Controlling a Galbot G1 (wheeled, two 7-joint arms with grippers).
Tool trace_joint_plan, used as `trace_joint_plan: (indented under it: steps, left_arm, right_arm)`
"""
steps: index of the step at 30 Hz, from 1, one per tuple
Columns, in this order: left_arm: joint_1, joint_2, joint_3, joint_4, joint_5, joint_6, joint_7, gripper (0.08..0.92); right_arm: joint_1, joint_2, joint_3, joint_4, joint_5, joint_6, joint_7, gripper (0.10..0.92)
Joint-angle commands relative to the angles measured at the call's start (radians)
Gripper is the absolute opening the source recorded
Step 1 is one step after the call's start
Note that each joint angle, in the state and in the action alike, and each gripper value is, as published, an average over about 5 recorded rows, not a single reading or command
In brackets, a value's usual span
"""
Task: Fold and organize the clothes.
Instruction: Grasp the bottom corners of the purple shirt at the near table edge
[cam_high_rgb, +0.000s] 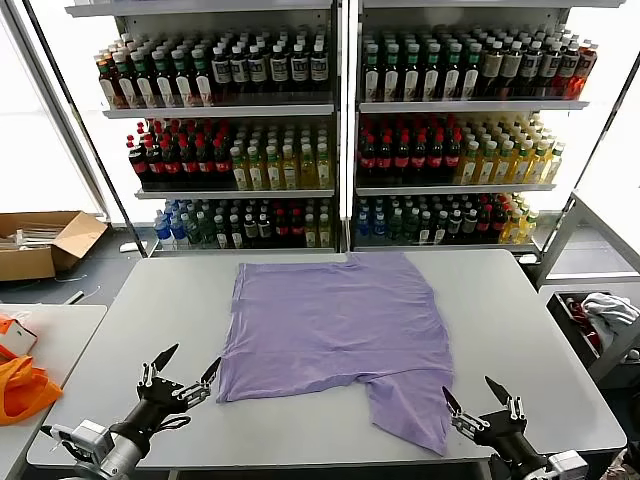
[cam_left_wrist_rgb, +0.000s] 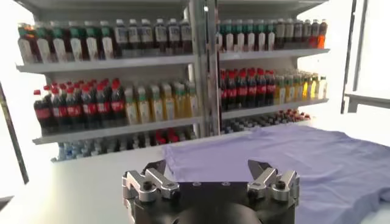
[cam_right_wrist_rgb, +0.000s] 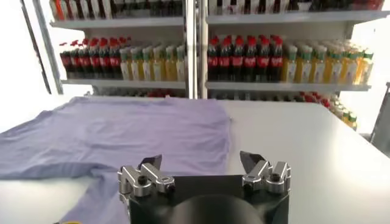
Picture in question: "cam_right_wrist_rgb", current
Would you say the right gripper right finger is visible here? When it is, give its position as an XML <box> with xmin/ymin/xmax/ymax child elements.
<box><xmin>239</xmin><ymin>150</ymin><xmax>292</xmax><ymax>195</ymax></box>

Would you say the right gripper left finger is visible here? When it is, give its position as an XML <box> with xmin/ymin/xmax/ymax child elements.
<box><xmin>117</xmin><ymin>154</ymin><xmax>176</xmax><ymax>198</ymax></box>

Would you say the purple t-shirt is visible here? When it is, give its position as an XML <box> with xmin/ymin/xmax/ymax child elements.
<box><xmin>0</xmin><ymin>96</ymin><xmax>232</xmax><ymax>224</ymax></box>

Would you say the red cap cola bottle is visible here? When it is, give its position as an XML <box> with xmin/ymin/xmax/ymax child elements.
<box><xmin>256</xmin><ymin>37</ymin><xmax>271</xmax><ymax>82</ymax></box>
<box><xmin>60</xmin><ymin>42</ymin><xmax>73</xmax><ymax>77</ymax></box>
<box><xmin>207</xmin><ymin>37</ymin><xmax>220</xmax><ymax>82</ymax></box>
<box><xmin>69</xmin><ymin>41</ymin><xmax>82</xmax><ymax>77</ymax></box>
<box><xmin>99</xmin><ymin>38</ymin><xmax>111</xmax><ymax>79</ymax></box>
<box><xmin>108</xmin><ymin>38</ymin><xmax>122</xmax><ymax>79</ymax></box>
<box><xmin>88</xmin><ymin>38</ymin><xmax>101</xmax><ymax>79</ymax></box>
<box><xmin>243</xmin><ymin>36</ymin><xmax>257</xmax><ymax>82</ymax></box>
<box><xmin>79</xmin><ymin>39</ymin><xmax>91</xmax><ymax>79</ymax></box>
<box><xmin>269</xmin><ymin>37</ymin><xmax>284</xmax><ymax>82</ymax></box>
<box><xmin>230</xmin><ymin>36</ymin><xmax>244</xmax><ymax>82</ymax></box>

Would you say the grey metal shelf rack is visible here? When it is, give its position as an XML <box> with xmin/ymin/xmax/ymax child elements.
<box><xmin>197</xmin><ymin>0</ymin><xmax>390</xmax><ymax>101</ymax></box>
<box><xmin>32</xmin><ymin>0</ymin><xmax>197</xmax><ymax>100</ymax></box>

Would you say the dark grey window frame post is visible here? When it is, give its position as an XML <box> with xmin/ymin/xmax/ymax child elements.
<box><xmin>19</xmin><ymin>0</ymin><xmax>65</xmax><ymax>96</ymax></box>

